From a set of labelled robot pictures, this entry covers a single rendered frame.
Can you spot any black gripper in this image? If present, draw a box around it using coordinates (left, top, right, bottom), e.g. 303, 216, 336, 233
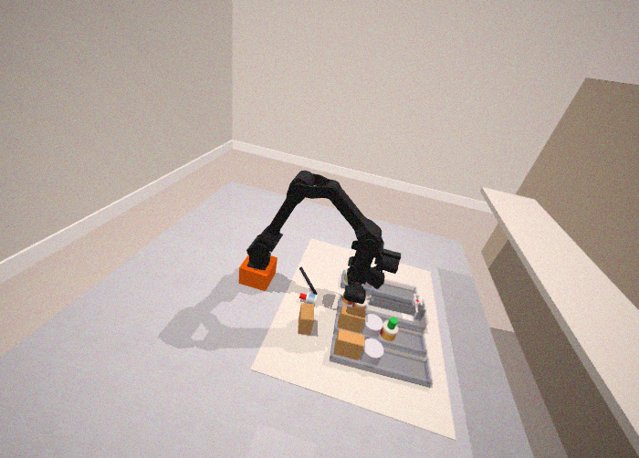
344, 256, 371, 304

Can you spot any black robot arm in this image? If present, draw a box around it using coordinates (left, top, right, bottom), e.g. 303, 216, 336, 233
246, 171, 401, 289

